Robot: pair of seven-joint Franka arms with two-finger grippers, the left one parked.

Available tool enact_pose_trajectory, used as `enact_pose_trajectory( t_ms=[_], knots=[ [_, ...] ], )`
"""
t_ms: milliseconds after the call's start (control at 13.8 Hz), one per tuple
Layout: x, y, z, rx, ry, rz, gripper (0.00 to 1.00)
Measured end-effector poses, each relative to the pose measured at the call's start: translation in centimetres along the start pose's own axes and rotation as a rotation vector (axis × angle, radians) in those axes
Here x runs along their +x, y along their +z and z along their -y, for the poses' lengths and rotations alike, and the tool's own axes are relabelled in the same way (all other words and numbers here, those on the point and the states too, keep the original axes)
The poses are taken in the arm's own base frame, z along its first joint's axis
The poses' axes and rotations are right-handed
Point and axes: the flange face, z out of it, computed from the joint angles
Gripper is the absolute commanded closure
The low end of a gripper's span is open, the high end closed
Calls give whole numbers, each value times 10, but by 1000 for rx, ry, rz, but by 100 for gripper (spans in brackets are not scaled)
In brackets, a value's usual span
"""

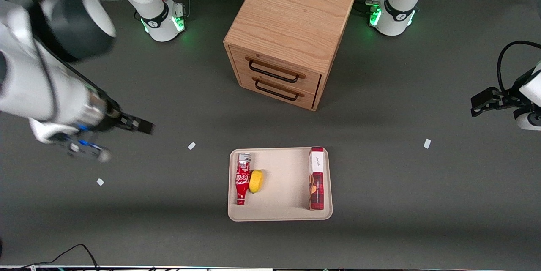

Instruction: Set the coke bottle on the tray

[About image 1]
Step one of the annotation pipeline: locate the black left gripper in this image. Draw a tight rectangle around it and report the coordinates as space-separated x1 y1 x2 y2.
470 69 535 118

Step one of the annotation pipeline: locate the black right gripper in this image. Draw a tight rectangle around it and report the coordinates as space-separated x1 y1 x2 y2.
99 96 155 135

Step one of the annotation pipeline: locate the red coke bottle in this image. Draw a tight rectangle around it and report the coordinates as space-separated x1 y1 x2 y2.
235 153 252 206

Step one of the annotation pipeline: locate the beige plastic tray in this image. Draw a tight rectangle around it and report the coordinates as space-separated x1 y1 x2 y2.
227 147 333 222

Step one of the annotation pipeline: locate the yellow lemon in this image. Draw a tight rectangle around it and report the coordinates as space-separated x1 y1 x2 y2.
249 170 265 194

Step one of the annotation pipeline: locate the red cookie box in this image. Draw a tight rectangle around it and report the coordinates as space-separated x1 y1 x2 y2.
308 147 325 211

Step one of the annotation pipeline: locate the wooden drawer cabinet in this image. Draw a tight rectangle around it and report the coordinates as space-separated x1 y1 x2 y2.
223 0 359 112

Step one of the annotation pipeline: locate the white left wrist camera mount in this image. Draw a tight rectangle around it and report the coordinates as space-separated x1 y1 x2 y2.
514 109 541 131

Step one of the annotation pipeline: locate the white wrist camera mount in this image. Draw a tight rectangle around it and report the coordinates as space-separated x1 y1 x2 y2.
29 118 114 164
514 109 541 131

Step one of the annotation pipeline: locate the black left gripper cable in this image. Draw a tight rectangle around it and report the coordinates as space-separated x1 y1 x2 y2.
497 41 541 93

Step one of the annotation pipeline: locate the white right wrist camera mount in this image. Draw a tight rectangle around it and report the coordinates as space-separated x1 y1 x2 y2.
29 118 114 164

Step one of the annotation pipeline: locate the black cable at table edge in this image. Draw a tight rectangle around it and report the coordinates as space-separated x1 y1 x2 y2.
0 244 101 271

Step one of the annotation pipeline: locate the black metal drawer handle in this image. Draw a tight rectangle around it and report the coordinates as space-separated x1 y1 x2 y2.
248 59 301 84
254 79 300 102

